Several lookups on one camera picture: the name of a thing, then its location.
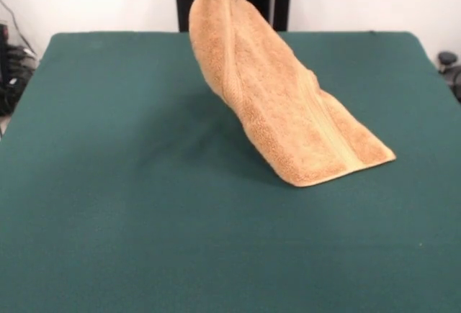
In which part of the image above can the dark wheeled stand base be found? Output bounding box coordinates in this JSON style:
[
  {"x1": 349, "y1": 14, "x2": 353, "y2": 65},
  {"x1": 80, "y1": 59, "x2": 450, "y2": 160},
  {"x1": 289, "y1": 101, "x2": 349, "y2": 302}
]
[{"x1": 437, "y1": 50, "x2": 461, "y2": 104}]

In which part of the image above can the tan terry towel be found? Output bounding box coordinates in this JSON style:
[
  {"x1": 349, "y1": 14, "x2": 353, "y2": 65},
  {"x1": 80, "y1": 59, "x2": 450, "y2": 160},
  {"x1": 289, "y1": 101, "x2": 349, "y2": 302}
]
[{"x1": 189, "y1": 0, "x2": 397, "y2": 188}]

